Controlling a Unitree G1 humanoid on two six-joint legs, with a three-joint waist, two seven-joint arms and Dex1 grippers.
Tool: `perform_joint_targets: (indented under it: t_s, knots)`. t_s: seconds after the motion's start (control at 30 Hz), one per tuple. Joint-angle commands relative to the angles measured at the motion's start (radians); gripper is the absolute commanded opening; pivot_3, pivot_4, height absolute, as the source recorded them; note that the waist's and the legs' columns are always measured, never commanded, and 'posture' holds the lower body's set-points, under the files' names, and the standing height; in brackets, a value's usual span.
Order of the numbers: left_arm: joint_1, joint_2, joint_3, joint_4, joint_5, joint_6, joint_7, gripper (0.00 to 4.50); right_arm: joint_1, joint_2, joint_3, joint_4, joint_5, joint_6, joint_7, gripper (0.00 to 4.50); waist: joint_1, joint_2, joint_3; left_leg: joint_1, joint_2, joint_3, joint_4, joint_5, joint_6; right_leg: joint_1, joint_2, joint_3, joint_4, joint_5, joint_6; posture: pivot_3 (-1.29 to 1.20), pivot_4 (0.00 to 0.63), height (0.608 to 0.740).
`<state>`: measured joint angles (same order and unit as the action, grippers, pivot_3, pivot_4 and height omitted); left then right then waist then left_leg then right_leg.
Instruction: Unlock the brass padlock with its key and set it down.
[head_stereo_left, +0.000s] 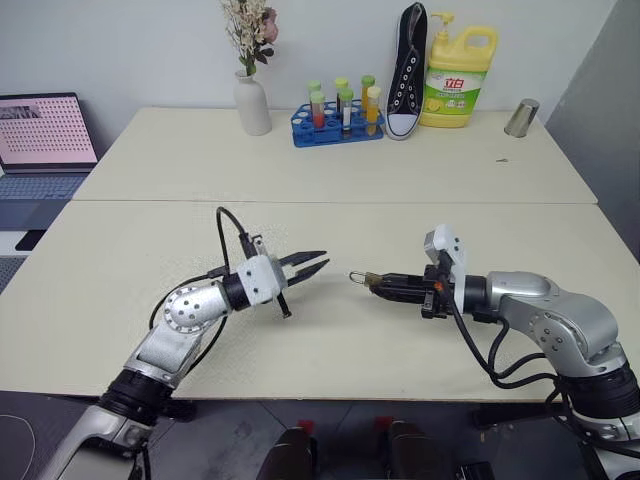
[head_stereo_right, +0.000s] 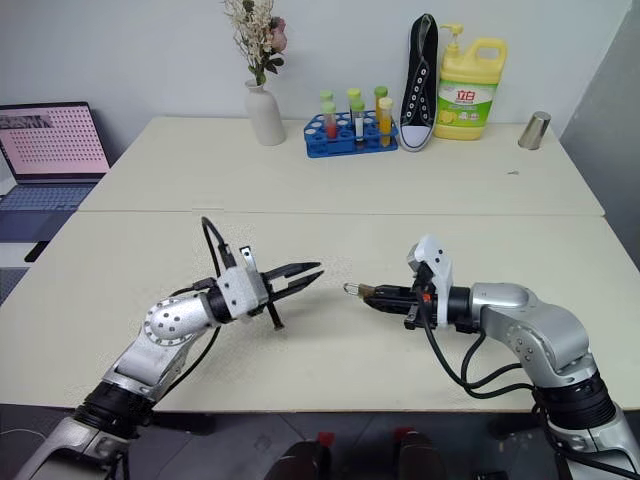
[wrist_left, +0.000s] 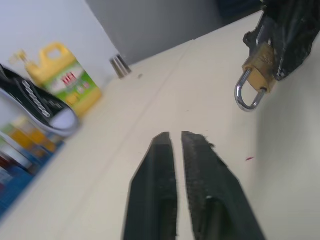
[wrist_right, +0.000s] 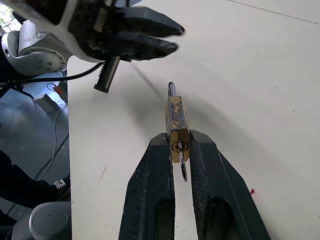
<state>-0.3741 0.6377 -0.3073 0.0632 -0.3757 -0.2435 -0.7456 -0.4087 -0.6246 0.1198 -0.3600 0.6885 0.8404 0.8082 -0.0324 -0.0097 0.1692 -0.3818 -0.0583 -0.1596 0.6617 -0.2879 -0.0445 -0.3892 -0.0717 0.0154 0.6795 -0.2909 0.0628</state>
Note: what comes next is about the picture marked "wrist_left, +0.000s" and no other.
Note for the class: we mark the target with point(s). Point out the silver metal post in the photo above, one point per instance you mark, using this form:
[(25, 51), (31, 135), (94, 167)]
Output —
[(120, 67)]

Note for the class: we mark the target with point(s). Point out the grey partition panel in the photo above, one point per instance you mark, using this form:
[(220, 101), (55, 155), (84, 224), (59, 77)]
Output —
[(160, 27)]

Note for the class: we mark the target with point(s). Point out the yellow detergent bottle green label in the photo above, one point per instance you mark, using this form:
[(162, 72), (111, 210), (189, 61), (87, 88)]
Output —
[(67, 77)]

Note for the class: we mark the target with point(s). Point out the black and white sneaker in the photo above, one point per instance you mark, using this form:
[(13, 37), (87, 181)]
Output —
[(37, 100)]

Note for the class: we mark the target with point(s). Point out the blue printed cardboard box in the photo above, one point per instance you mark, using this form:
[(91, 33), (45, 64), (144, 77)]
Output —
[(20, 160)]

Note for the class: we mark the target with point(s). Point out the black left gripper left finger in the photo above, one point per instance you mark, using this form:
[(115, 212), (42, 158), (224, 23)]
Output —
[(150, 195)]

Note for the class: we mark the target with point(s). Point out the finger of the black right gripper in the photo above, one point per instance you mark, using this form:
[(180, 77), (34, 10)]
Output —
[(296, 37), (253, 37)]

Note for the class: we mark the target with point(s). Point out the brass padlock with steel shackle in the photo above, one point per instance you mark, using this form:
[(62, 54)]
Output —
[(261, 67)]

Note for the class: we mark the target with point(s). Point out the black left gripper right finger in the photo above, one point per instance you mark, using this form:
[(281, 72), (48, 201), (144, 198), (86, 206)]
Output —
[(212, 195)]

